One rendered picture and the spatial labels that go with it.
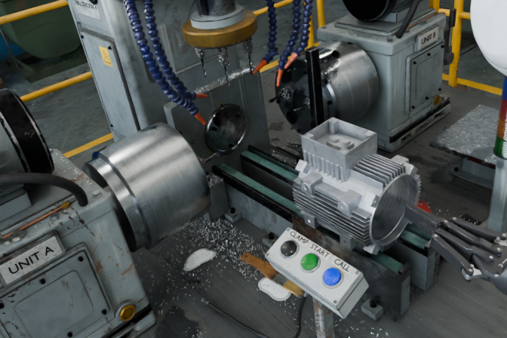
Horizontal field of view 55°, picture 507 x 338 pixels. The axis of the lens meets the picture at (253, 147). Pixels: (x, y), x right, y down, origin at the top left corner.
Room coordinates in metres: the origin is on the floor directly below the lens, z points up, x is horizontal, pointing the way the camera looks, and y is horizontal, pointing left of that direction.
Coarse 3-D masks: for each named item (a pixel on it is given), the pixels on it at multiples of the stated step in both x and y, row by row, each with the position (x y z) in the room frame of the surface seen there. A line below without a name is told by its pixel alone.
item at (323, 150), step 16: (320, 128) 0.92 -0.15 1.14; (336, 128) 0.92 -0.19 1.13; (352, 128) 0.90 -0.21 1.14; (304, 144) 0.88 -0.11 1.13; (320, 144) 0.84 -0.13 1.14; (336, 144) 0.86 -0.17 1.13; (352, 144) 0.85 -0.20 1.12; (368, 144) 0.83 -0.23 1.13; (304, 160) 0.88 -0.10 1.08; (320, 160) 0.85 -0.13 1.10; (336, 160) 0.81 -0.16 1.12; (352, 160) 0.80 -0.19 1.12; (336, 176) 0.81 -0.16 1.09
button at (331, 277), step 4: (332, 268) 0.57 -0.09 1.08; (324, 272) 0.57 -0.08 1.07; (328, 272) 0.57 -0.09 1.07; (332, 272) 0.56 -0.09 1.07; (336, 272) 0.56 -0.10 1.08; (324, 276) 0.56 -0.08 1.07; (328, 276) 0.56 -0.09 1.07; (332, 276) 0.56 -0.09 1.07; (336, 276) 0.55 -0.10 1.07; (340, 276) 0.55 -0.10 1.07; (324, 280) 0.56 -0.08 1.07; (328, 280) 0.55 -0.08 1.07; (332, 280) 0.55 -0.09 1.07; (336, 280) 0.55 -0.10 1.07; (328, 284) 0.55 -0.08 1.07; (332, 284) 0.55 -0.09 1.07
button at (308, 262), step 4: (304, 256) 0.61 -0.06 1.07; (308, 256) 0.61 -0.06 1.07; (312, 256) 0.61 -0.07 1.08; (304, 260) 0.60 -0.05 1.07; (308, 260) 0.60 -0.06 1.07; (312, 260) 0.60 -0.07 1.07; (316, 260) 0.60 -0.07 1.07; (304, 264) 0.60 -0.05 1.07; (308, 264) 0.59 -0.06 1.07; (312, 264) 0.59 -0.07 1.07; (316, 264) 0.59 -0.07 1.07; (304, 268) 0.59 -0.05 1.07; (308, 268) 0.59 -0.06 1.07; (312, 268) 0.59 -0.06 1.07
